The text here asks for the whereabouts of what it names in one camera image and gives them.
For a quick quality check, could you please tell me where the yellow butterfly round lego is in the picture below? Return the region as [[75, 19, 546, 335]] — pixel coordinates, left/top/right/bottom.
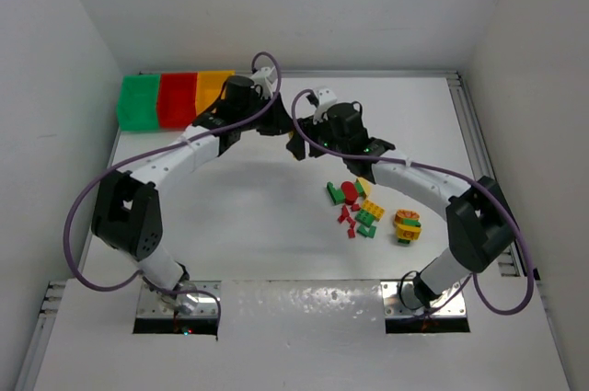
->
[[393, 209, 421, 226]]

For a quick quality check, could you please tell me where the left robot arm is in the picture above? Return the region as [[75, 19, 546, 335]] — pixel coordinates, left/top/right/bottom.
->
[[91, 75, 282, 294]]

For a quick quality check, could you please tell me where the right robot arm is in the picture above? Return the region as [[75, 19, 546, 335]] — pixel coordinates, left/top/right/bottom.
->
[[294, 103, 523, 308]]

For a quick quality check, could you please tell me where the green L-shaped lego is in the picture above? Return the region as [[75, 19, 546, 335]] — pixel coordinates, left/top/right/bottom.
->
[[326, 181, 346, 205]]

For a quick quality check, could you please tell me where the green square lego brick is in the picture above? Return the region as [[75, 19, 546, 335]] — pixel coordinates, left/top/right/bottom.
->
[[354, 181, 365, 196]]

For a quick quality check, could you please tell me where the red round lego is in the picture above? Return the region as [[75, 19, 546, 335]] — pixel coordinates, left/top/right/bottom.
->
[[341, 181, 360, 205]]

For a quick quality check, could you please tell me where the pale yellow curved lego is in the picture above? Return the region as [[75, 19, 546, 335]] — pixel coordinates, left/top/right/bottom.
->
[[356, 178, 372, 198]]

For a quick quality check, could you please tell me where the yellow plastic bin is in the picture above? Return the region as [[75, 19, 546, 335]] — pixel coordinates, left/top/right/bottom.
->
[[195, 70, 235, 115]]

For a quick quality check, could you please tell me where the green 2x2 lego brick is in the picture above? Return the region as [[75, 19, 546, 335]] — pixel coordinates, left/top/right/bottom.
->
[[355, 209, 375, 227]]

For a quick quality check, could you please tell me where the red plastic bin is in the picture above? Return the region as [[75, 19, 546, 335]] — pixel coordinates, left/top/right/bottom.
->
[[156, 73, 197, 129]]

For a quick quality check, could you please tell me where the small green lego plate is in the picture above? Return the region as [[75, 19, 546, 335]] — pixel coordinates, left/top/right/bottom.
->
[[357, 224, 376, 238]]

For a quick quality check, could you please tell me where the small red lego piece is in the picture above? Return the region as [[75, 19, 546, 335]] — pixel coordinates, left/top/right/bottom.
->
[[347, 218, 356, 239]]

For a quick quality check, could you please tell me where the green plastic bin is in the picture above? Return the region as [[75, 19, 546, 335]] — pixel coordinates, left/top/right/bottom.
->
[[116, 75, 160, 132]]

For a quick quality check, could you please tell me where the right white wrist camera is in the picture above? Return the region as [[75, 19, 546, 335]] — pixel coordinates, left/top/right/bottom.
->
[[307, 86, 338, 124]]

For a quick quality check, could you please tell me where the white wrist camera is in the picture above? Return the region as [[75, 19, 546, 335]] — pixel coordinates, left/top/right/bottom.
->
[[307, 86, 338, 124], [250, 66, 277, 97]]

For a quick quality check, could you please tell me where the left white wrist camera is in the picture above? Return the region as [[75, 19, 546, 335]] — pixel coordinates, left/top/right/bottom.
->
[[250, 66, 277, 97]]

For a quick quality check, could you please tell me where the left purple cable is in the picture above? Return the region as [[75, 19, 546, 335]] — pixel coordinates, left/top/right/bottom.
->
[[63, 51, 283, 323]]

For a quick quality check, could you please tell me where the purple cable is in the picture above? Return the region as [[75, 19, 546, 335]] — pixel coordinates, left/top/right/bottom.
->
[[291, 89, 537, 316], [63, 51, 283, 323]]

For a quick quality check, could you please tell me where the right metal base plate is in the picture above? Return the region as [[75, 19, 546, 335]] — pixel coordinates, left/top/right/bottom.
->
[[380, 280, 468, 320]]

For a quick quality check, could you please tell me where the metal base plate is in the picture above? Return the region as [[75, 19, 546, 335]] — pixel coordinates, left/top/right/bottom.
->
[[136, 281, 220, 318], [380, 280, 468, 320]]

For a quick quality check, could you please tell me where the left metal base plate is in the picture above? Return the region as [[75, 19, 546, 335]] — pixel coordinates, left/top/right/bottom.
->
[[136, 281, 220, 318]]

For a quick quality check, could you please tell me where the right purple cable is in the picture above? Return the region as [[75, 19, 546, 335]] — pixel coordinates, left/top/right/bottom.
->
[[291, 89, 537, 316]]

